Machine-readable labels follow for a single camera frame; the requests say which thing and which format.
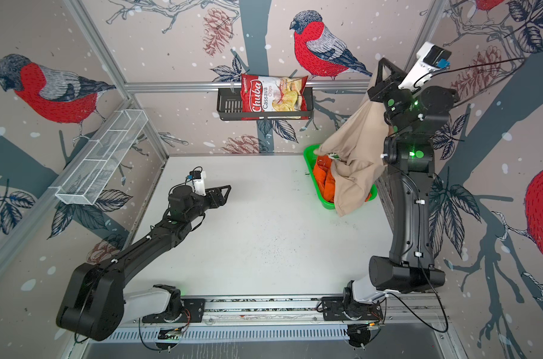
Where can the white wire mesh shelf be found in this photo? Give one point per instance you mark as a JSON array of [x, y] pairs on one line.
[[105, 153]]

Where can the beige shorts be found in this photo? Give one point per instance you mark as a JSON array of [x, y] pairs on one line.
[[358, 145]]

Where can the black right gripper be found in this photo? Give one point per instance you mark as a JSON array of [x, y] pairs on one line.
[[381, 92]]

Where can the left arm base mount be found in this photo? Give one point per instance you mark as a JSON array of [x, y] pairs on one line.
[[170, 307]]

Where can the aluminium frame corner post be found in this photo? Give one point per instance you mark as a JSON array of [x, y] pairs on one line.
[[88, 28]]

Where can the horizontal aluminium frame bar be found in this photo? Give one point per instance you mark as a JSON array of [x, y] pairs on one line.
[[189, 87]]

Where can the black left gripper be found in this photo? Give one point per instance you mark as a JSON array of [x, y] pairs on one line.
[[221, 201]]

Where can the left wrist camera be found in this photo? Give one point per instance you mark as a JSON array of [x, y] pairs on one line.
[[196, 180]]

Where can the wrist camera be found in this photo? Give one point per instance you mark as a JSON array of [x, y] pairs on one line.
[[430, 59], [196, 180]]

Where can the red cassava chips bag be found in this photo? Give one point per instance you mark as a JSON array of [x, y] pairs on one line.
[[274, 94]]

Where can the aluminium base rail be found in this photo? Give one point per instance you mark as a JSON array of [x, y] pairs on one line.
[[286, 318]]

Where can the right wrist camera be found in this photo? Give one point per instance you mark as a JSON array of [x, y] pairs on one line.
[[430, 59]]

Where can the black wall basket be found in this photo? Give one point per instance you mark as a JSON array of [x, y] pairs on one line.
[[230, 108]]

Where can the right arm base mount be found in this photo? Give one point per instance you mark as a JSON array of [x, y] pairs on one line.
[[358, 303]]

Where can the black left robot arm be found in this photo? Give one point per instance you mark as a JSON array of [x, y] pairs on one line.
[[94, 303]]

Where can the orange shorts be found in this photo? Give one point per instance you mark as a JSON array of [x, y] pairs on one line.
[[325, 179]]

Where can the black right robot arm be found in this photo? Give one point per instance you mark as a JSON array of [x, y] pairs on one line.
[[409, 154]]

